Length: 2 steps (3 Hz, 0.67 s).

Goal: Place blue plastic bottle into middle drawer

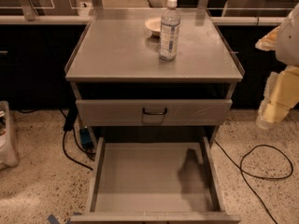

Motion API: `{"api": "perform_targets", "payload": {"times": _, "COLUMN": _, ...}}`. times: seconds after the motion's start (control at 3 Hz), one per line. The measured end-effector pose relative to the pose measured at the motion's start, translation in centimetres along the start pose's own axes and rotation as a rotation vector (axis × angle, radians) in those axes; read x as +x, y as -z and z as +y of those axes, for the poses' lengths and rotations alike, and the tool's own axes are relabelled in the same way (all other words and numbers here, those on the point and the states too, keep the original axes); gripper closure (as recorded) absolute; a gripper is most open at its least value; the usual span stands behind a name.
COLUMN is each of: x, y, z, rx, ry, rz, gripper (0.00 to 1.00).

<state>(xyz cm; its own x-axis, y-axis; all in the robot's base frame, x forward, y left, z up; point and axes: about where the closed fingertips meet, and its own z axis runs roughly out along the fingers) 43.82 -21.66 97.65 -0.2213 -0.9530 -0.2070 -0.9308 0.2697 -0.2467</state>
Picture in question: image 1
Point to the blue power adapter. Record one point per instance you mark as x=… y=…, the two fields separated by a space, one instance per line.
x=85 y=137

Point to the black drawer handle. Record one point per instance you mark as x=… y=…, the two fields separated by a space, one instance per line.
x=154 y=113

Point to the grey drawer cabinet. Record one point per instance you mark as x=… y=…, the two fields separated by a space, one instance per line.
x=117 y=59

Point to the white paper bowl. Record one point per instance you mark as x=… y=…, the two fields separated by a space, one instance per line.
x=154 y=25

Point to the clear plastic water bottle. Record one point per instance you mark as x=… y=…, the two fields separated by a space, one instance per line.
x=170 y=23

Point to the closed grey top drawer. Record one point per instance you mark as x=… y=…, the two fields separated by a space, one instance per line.
x=129 y=112

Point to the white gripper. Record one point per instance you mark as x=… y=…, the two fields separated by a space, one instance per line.
x=289 y=44

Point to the blue tape piece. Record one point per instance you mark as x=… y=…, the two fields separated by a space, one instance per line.
x=52 y=219

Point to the open grey middle drawer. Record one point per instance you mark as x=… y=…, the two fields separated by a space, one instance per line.
x=154 y=183

